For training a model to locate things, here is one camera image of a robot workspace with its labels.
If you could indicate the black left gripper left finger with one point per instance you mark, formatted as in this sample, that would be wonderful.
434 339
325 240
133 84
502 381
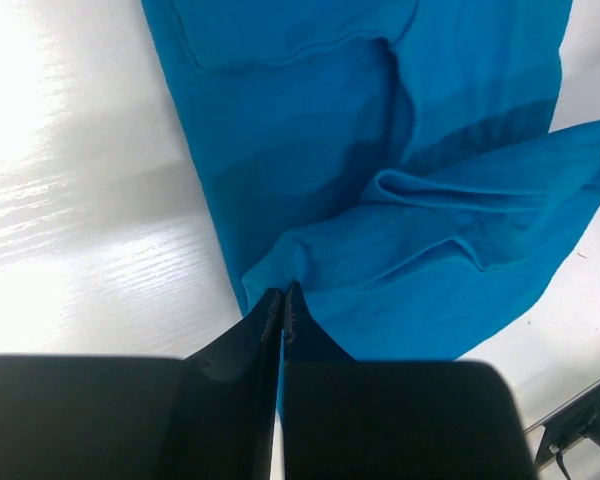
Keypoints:
207 416

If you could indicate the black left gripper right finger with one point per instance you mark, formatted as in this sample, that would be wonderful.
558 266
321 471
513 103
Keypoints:
351 419

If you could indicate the blue t shirt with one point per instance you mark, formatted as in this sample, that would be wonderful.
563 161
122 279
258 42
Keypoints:
393 158

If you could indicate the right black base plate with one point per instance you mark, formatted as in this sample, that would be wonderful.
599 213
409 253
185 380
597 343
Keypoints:
565 431

